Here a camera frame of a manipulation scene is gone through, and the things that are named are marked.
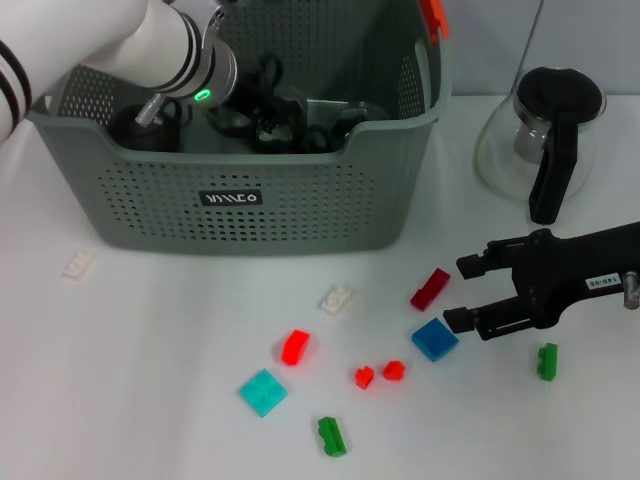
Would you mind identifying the dark clay teapot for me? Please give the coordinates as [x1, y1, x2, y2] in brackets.
[109, 99, 189, 153]

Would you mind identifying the blue square brick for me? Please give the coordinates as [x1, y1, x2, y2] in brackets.
[410, 317, 460, 362]

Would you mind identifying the orange basket handle clip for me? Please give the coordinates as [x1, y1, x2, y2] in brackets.
[418, 0, 450, 44]

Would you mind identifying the dark red long brick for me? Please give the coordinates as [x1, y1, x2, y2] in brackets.
[409, 267, 451, 312]

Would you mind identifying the white small brick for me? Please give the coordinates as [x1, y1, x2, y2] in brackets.
[318, 286, 352, 318]

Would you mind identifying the glass carafe black handle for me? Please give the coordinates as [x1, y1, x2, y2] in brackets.
[473, 65, 608, 226]

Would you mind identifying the grey perforated storage basket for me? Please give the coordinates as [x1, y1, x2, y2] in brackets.
[24, 0, 454, 257]

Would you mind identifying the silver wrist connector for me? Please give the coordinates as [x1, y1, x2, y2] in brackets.
[134, 92, 166, 125]
[621, 271, 640, 310]

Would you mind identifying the teal square brick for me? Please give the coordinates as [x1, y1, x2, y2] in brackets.
[238, 368, 290, 419]

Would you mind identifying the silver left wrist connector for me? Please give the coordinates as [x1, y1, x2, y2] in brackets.
[134, 92, 166, 125]

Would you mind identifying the red curved brick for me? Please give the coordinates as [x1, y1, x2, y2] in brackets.
[280, 328, 311, 367]

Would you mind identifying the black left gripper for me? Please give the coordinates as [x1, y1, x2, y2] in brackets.
[227, 82, 307, 129]

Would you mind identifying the green small brick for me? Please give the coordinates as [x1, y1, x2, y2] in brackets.
[537, 342, 559, 382]
[317, 416, 348, 457]

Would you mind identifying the white plate brick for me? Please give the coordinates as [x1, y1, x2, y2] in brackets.
[62, 249, 96, 284]

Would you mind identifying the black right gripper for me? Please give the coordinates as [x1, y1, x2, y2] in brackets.
[443, 222, 640, 342]

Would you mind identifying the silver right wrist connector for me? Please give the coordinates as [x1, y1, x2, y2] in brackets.
[621, 271, 640, 310]

